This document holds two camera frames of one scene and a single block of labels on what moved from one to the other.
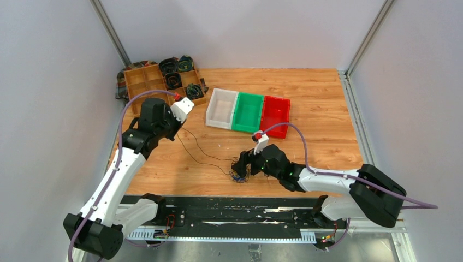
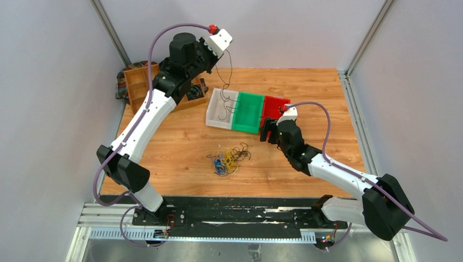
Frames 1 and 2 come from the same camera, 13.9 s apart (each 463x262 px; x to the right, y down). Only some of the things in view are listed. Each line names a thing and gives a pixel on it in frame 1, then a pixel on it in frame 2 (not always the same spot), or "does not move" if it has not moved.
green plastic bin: [248, 112] does not move
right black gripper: [246, 158] → [268, 125]
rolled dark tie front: [194, 91] does not move
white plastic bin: [221, 107] does not move
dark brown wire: [199, 146] → [226, 84]
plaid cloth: [122, 89] does not move
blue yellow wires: [236, 177] → [225, 161]
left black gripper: [168, 113] → [201, 45]
